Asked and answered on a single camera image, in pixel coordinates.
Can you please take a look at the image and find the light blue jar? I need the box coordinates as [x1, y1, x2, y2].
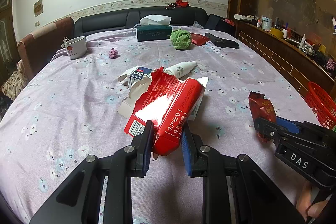
[261, 17, 274, 31]

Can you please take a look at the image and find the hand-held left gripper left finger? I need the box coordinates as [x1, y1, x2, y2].
[29, 120, 155, 224]

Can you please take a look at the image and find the red pouch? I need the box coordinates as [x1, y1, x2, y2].
[189, 32, 211, 46]

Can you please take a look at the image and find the torn red carton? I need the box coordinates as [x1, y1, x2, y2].
[123, 67, 206, 157]

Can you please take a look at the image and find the dark green tissue box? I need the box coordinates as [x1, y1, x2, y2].
[136, 15, 173, 42]

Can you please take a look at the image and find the red plastic basket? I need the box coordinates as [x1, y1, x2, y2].
[305, 81, 336, 130]

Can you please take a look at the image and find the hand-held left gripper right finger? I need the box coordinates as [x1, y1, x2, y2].
[181, 125, 306, 224]

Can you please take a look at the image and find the black bag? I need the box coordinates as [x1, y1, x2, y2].
[204, 13, 236, 36]

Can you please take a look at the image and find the dark red snack packet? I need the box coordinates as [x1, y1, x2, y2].
[248, 91, 277, 143]

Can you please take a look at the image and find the green cloth ball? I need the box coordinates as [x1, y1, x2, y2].
[170, 28, 192, 51]

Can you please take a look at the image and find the small blue white box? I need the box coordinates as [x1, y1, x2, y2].
[117, 66, 154, 88]

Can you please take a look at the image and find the person's right hand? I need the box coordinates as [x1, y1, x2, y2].
[295, 183, 329, 219]

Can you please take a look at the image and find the black sofa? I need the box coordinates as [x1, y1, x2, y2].
[73, 6, 211, 37]

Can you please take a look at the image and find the brown armchair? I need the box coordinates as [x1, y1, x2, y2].
[1, 17, 75, 102]

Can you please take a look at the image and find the small framed wall picture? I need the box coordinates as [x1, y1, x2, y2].
[33, 0, 43, 17]

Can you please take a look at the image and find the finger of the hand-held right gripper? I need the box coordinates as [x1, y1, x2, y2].
[276, 116, 305, 134]
[253, 116, 287, 142]

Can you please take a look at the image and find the white plastic bottle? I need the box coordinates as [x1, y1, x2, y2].
[164, 60, 197, 77]

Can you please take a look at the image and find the white mug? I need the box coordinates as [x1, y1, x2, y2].
[64, 36, 88, 59]

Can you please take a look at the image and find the black device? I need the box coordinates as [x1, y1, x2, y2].
[204, 32, 240, 50]

